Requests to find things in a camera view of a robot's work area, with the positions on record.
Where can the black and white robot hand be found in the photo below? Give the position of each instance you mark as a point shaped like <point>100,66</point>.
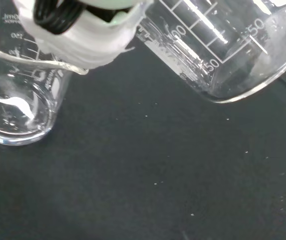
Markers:
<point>87,47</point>

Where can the black cloth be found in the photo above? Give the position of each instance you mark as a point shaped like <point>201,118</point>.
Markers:
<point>157,175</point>

